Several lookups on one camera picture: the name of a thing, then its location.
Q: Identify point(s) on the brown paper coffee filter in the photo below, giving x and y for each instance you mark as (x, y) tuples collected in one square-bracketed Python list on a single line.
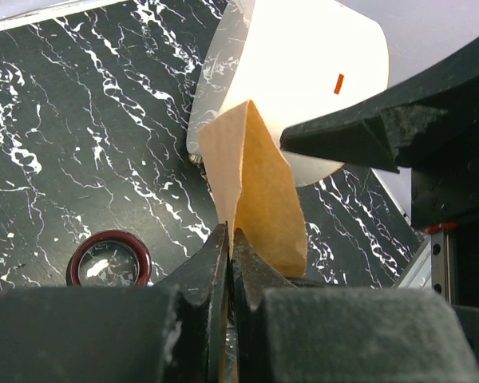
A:
[(253, 188)]

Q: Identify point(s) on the white orange coffee grinder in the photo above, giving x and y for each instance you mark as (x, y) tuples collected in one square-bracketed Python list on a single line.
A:
[(294, 60)]

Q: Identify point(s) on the red black dripper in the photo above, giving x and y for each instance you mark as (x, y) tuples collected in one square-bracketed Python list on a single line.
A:
[(110, 258)]

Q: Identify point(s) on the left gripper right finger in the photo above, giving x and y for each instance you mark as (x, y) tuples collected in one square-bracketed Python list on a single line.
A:
[(287, 333)]

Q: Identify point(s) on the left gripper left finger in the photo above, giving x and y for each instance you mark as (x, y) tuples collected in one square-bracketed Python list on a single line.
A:
[(173, 331)]

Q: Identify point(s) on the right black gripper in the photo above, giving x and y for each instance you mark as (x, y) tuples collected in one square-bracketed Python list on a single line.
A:
[(399, 127)]

